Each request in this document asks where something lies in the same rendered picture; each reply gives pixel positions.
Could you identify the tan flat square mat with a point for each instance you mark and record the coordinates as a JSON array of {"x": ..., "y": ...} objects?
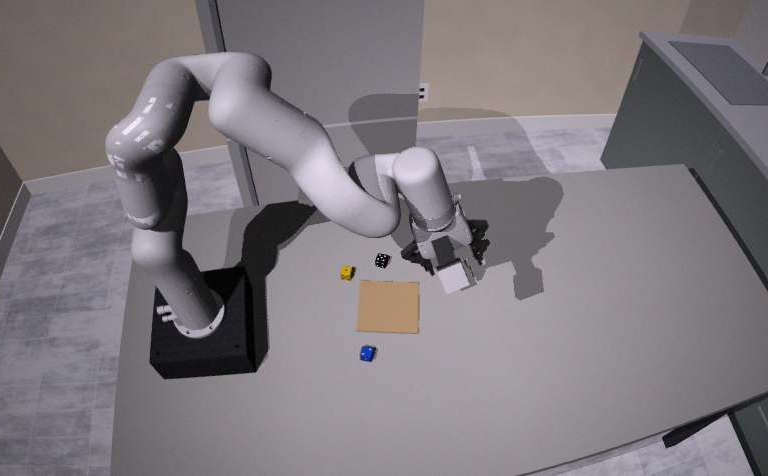
[{"x": 388, "y": 307}]

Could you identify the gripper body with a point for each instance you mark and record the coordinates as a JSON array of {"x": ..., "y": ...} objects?
[{"x": 457, "y": 230}]

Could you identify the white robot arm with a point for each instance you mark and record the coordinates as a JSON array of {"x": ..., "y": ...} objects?
[{"x": 244, "y": 109}]

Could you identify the blue die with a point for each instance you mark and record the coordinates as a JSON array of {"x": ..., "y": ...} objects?
[{"x": 366, "y": 354}]

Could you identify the black die with white pips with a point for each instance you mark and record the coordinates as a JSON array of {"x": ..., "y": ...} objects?
[{"x": 381, "y": 260}]

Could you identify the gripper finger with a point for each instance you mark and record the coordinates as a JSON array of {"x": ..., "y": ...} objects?
[
  {"x": 481, "y": 226},
  {"x": 408, "y": 253}
]

